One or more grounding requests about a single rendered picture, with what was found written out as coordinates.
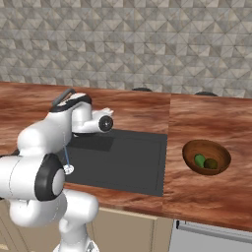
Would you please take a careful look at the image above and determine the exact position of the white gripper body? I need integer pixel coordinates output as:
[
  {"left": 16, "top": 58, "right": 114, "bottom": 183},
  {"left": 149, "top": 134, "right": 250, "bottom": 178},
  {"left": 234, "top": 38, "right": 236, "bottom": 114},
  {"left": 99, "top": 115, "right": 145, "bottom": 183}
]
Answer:
[{"left": 93, "top": 107, "right": 115, "bottom": 118}]

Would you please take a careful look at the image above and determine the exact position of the grey sink faucet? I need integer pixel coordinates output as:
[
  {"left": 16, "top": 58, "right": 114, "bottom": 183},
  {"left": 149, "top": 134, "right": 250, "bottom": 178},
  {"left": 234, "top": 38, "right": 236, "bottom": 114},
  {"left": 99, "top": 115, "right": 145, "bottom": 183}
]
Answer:
[{"left": 51, "top": 88, "right": 77, "bottom": 108}]

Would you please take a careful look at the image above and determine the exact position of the dark grey sink basin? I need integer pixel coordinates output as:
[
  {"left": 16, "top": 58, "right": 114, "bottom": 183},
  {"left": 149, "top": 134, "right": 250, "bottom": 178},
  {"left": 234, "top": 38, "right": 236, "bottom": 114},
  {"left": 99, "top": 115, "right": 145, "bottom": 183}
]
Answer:
[{"left": 58, "top": 127, "right": 168, "bottom": 198}]

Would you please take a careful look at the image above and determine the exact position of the brown wooden bowl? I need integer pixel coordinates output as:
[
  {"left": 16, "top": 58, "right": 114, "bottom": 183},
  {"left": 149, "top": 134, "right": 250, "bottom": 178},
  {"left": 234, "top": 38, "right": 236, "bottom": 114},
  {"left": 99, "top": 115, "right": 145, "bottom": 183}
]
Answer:
[{"left": 181, "top": 139, "right": 232, "bottom": 176}]

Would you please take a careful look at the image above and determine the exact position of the black rounded object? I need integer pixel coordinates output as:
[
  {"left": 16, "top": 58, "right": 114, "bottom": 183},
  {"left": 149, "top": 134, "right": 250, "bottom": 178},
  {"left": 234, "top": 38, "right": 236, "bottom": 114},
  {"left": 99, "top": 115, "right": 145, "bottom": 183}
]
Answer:
[
  {"left": 131, "top": 87, "right": 154, "bottom": 93},
  {"left": 193, "top": 91, "right": 220, "bottom": 97}
]

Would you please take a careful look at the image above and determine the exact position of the green avocado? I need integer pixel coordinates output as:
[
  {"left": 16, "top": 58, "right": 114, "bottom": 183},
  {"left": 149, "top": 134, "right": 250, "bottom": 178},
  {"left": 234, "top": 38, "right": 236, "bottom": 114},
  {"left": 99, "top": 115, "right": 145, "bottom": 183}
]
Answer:
[{"left": 194, "top": 154, "right": 207, "bottom": 168}]

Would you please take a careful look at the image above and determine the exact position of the dark olive avocado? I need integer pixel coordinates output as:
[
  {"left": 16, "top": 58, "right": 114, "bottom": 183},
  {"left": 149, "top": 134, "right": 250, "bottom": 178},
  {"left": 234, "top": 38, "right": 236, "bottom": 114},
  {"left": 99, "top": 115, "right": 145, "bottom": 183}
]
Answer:
[{"left": 203, "top": 157, "right": 220, "bottom": 170}]

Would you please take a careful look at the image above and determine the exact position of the beige cupboard door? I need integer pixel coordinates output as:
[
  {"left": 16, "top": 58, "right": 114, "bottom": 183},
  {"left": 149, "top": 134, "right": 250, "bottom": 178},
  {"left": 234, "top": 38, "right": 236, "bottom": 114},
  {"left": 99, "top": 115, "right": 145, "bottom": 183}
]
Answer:
[
  {"left": 153, "top": 216, "right": 175, "bottom": 252},
  {"left": 0, "top": 199, "right": 22, "bottom": 252},
  {"left": 88, "top": 206, "right": 156, "bottom": 252}
]

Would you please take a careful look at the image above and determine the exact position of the silver dishwasher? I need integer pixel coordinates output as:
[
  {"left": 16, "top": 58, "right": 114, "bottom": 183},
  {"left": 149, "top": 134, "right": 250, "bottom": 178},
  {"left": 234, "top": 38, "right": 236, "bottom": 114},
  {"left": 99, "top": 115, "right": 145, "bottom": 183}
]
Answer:
[{"left": 167, "top": 219, "right": 252, "bottom": 252}]

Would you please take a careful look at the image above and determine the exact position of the silver dishwasher handle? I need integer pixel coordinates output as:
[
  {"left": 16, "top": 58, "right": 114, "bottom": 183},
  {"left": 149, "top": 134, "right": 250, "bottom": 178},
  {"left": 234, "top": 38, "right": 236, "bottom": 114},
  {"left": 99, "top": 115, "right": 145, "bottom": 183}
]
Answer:
[{"left": 176, "top": 220, "right": 252, "bottom": 244}]

